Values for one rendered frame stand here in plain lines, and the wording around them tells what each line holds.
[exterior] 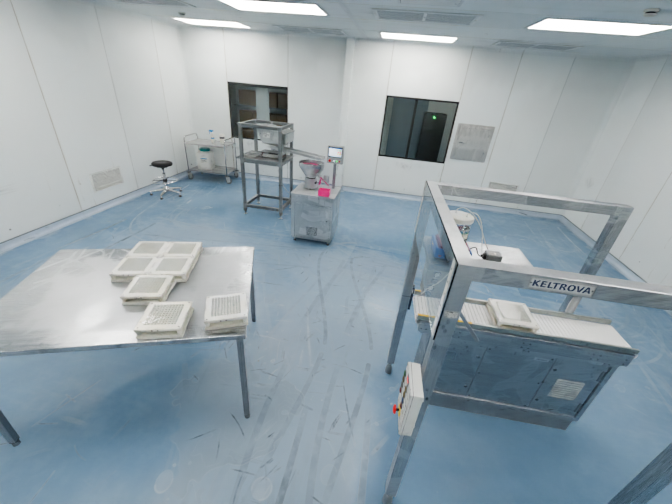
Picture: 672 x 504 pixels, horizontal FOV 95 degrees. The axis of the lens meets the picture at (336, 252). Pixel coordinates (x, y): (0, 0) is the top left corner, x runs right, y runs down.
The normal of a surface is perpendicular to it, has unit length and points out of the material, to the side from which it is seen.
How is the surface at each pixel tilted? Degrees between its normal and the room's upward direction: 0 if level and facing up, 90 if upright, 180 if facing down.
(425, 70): 90
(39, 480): 0
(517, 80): 90
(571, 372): 90
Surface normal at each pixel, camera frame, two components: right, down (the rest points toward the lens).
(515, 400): -0.15, 0.47
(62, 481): 0.08, -0.87
